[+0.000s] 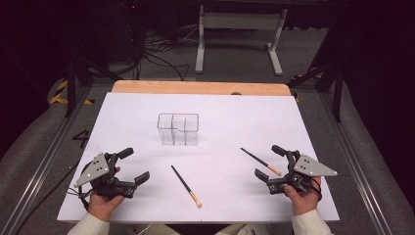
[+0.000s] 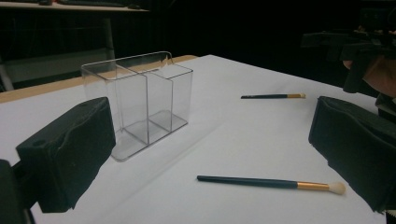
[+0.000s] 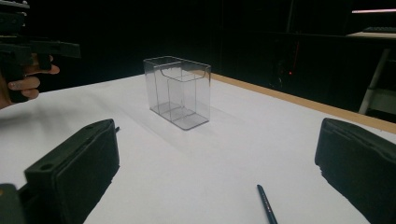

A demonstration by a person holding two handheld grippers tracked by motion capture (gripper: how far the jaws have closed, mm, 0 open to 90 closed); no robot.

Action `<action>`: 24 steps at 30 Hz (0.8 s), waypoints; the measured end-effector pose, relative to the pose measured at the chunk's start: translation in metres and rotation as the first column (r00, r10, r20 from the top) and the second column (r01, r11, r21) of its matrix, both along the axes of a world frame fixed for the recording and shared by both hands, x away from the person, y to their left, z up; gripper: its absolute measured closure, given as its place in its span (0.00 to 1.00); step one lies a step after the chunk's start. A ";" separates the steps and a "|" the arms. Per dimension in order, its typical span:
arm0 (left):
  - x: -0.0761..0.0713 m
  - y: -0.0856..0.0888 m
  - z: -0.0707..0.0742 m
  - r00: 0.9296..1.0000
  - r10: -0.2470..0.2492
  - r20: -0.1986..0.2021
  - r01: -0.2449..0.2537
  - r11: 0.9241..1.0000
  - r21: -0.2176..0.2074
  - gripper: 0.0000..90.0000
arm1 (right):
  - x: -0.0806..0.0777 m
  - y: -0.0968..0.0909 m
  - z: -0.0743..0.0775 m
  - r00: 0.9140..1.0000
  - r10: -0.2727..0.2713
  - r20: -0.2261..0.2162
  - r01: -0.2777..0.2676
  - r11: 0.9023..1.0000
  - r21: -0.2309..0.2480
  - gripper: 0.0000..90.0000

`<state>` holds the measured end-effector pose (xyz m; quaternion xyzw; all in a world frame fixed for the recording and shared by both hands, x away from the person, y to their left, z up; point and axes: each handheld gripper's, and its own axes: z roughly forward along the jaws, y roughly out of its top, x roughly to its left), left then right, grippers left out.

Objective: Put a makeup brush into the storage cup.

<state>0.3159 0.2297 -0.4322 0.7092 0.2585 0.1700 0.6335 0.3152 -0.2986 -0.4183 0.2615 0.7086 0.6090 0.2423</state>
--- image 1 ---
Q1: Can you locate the grey metal stand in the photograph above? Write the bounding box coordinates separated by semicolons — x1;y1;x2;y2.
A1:
194;4;289;77

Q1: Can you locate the aluminium rail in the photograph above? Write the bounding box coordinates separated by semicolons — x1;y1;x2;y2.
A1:
317;91;394;235
0;85;93;235

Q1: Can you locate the black tripod stand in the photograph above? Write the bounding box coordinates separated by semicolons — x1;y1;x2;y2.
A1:
286;60;345;123
63;53;125;118

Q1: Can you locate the hand-held gripper cable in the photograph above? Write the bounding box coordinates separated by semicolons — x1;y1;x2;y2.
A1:
14;161;91;235
307;177;324;202

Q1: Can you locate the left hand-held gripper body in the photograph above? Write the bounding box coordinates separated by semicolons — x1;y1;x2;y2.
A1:
73;152;138;200

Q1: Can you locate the person's right hand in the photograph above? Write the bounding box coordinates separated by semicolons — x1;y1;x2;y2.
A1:
283;175;324;217

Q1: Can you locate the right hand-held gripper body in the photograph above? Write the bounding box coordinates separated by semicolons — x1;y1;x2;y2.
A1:
266;149;339;197

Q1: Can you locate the yellow black floor tape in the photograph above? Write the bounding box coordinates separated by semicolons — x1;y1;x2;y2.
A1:
48;79;96;107

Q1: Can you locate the white paper sheet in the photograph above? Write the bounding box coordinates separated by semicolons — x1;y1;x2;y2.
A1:
56;91;341;225

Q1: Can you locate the clear plastic divided container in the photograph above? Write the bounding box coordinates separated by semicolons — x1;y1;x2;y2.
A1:
157;113;201;147

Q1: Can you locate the right hand-held gripper cable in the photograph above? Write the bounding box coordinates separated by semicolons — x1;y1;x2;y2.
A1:
307;177;324;202

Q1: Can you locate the person's left hand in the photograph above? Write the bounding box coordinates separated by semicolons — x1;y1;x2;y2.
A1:
87;165;127;223

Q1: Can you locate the left hand-held gripper cable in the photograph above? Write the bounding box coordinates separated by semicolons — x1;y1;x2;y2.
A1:
14;161;91;235

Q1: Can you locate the bundle of black cables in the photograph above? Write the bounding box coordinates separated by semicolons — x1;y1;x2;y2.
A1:
129;24;192;82

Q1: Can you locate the person's light clothing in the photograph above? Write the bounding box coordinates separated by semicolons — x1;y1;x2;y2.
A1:
129;222;282;235

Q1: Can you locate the wooden table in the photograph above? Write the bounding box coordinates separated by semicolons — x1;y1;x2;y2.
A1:
111;79;293;97

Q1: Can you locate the black handled makeup brush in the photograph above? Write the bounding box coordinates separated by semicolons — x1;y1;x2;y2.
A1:
240;147;283;177
170;164;204;210

